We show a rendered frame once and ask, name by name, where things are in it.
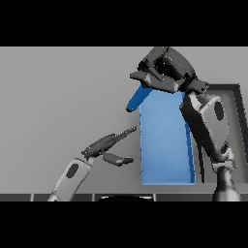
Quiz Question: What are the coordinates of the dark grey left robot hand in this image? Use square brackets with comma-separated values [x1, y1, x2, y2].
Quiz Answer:
[80, 125, 138, 168]

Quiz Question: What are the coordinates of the blue bin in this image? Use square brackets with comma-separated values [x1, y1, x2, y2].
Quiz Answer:
[139, 88, 197, 186]

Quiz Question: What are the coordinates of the blue pipe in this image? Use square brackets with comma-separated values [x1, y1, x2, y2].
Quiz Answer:
[125, 84, 153, 113]

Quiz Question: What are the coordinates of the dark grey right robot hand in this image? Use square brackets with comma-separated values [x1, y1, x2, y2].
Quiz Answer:
[129, 46, 210, 95]

